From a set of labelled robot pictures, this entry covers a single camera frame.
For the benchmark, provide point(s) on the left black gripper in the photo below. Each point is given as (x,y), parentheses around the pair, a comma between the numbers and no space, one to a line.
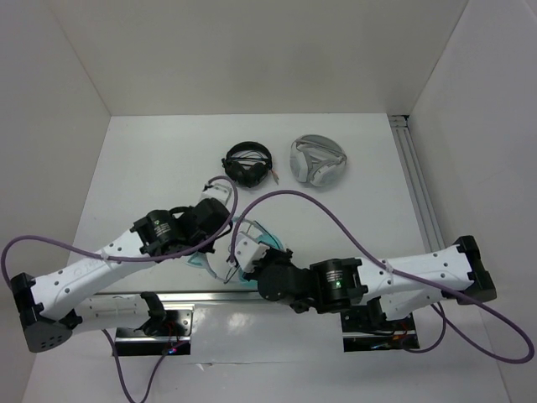
(209,249)

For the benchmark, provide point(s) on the black headphones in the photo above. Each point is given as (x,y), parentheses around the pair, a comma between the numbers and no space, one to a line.
(248,163)

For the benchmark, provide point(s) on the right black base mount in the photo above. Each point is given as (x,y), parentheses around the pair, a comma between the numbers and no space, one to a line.
(361,334)

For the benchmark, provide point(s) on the white grey headphones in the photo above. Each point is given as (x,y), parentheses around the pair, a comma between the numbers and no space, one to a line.
(316,160)

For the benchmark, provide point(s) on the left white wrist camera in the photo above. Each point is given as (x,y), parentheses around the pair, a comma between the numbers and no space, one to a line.
(220,191)

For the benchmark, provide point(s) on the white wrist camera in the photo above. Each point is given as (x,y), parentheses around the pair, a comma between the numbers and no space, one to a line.
(247,252)
(220,191)

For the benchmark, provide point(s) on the aluminium rail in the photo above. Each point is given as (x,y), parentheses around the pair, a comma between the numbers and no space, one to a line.
(209,297)
(423,208)

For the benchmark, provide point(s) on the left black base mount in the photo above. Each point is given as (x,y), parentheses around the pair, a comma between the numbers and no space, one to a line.
(172,339)

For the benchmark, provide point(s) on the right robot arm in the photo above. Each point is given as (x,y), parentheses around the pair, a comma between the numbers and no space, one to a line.
(390,291)

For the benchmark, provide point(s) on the front aluminium rail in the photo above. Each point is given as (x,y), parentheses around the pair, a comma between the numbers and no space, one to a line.
(209,297)

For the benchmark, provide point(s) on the right side aluminium rail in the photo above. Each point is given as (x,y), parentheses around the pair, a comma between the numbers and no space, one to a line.
(423,208)

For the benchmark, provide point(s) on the teal cat ear headphones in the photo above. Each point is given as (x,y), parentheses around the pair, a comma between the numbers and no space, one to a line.
(226,272)

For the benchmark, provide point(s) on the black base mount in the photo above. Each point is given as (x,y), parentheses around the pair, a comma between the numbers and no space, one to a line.
(172,339)
(361,334)

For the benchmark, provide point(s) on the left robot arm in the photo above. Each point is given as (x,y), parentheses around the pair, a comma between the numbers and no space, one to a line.
(54,307)

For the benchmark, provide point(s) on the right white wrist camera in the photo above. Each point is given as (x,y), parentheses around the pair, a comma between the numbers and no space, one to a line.
(247,252)

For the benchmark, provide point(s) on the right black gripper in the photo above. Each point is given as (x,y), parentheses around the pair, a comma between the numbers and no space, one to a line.
(285,253)

